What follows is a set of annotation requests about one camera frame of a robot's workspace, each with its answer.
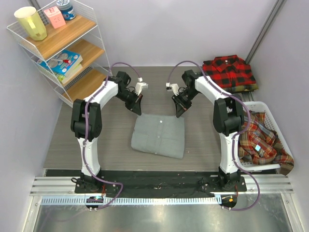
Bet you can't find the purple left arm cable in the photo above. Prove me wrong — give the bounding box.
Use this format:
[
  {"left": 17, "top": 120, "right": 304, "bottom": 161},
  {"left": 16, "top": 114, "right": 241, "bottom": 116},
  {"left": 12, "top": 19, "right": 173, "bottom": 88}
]
[{"left": 82, "top": 62, "right": 143, "bottom": 210}]

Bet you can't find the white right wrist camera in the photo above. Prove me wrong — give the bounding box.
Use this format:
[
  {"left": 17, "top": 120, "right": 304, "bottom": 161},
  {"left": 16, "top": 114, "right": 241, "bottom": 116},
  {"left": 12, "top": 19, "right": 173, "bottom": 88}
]
[{"left": 166, "top": 82, "right": 179, "bottom": 96}]

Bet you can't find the aluminium frame post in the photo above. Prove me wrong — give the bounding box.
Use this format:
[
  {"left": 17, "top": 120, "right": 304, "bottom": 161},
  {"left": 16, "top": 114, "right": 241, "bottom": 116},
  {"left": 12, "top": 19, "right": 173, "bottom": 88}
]
[{"left": 245, "top": 0, "right": 287, "bottom": 63}]

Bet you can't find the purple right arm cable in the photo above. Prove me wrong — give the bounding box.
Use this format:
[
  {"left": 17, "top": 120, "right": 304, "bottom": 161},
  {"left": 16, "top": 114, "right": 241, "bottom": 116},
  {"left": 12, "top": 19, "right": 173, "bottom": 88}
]
[{"left": 166, "top": 60, "right": 261, "bottom": 212}]

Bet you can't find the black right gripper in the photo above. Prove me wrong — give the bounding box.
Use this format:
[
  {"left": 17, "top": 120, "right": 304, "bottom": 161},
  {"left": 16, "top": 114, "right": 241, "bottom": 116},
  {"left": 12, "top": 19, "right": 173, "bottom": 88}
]
[{"left": 172, "top": 88, "right": 199, "bottom": 117}]

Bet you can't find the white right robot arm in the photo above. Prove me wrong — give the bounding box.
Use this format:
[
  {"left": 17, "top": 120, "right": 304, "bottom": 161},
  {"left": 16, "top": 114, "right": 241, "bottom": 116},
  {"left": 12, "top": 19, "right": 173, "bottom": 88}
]
[{"left": 166, "top": 70, "right": 244, "bottom": 191}]

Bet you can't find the red black plaid shirt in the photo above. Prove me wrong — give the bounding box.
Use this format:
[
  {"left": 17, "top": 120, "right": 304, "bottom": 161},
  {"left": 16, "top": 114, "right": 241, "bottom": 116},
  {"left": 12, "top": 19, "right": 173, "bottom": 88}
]
[{"left": 202, "top": 55, "right": 256, "bottom": 89}]

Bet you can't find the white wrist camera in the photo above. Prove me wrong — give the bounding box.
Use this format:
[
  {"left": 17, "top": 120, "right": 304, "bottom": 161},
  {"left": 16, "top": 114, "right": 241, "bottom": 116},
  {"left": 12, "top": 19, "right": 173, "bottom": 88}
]
[
  {"left": 166, "top": 82, "right": 179, "bottom": 96},
  {"left": 135, "top": 77, "right": 149, "bottom": 95}
]

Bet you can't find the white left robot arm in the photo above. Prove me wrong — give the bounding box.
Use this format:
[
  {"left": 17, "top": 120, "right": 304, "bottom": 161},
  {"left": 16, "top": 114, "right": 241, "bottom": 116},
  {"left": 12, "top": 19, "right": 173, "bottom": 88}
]
[{"left": 70, "top": 71, "right": 148, "bottom": 193}]

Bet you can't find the orange plaid shirt in basket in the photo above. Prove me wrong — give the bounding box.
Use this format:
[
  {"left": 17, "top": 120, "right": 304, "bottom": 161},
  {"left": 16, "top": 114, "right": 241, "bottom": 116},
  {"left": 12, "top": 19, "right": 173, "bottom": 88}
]
[{"left": 238, "top": 110, "right": 295, "bottom": 176}]

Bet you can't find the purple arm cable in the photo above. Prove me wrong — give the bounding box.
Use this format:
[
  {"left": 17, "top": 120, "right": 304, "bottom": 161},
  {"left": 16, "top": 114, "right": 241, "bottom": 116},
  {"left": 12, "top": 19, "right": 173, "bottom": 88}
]
[
  {"left": 166, "top": 60, "right": 261, "bottom": 212},
  {"left": 82, "top": 62, "right": 143, "bottom": 210}
]

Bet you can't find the white slotted cable duct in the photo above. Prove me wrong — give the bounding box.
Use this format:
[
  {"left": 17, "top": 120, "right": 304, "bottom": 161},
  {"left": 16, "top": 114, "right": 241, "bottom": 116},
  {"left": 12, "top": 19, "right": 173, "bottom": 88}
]
[{"left": 41, "top": 195, "right": 222, "bottom": 206}]

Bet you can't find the blue lidded jar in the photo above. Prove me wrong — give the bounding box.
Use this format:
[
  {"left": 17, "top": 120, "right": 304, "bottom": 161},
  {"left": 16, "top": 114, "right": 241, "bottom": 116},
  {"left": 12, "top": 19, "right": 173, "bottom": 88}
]
[{"left": 56, "top": 0, "right": 76, "bottom": 21}]

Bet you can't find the yellow green plaid shirt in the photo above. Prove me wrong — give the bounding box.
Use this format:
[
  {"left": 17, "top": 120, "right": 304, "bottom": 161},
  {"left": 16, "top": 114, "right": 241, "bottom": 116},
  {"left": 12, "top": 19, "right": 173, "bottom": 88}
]
[{"left": 223, "top": 84, "right": 258, "bottom": 94}]

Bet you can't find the pink cube box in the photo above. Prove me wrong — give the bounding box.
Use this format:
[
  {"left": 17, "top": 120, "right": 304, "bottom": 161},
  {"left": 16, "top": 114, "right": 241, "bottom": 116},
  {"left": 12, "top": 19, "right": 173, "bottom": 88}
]
[{"left": 43, "top": 6, "right": 66, "bottom": 29}]

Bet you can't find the white plastic laundry basket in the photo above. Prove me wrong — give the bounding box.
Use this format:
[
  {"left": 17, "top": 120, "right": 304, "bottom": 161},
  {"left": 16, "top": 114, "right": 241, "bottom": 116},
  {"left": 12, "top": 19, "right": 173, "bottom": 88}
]
[{"left": 238, "top": 101, "right": 294, "bottom": 174}]

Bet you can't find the white wire wooden shelf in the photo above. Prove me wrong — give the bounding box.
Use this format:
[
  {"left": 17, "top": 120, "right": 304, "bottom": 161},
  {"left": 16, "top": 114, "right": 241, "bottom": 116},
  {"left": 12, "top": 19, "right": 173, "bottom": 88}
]
[{"left": 7, "top": 0, "right": 110, "bottom": 106}]

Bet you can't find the yellow plastic pitcher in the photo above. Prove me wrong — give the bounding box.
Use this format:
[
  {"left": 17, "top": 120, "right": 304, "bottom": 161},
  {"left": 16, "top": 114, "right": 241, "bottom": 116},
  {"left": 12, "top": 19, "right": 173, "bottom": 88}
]
[{"left": 14, "top": 6, "right": 47, "bottom": 41}]

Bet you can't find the grey long sleeve shirt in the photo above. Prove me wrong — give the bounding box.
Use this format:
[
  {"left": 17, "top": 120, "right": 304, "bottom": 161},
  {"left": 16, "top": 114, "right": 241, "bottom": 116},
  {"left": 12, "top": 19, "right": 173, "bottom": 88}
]
[{"left": 131, "top": 114, "right": 185, "bottom": 160}]

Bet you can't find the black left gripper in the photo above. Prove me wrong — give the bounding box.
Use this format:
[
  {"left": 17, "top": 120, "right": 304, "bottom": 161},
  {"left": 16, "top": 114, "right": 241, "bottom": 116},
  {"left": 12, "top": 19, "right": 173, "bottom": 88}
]
[{"left": 115, "top": 89, "right": 142, "bottom": 115}]

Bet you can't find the green book under blue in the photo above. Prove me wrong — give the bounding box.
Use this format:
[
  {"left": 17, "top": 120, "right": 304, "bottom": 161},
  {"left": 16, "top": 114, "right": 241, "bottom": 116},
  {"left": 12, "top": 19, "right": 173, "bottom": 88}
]
[{"left": 56, "top": 64, "right": 83, "bottom": 85}]

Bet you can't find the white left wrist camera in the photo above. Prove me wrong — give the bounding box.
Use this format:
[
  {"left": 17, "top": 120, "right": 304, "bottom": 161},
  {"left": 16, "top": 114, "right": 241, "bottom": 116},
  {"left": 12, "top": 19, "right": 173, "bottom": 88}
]
[{"left": 135, "top": 77, "right": 149, "bottom": 95}]

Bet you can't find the red white marker pen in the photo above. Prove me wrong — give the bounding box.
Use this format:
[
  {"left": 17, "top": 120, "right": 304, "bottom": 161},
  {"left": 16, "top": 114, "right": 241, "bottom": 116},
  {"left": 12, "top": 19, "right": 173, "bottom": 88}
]
[{"left": 51, "top": 57, "right": 72, "bottom": 64}]

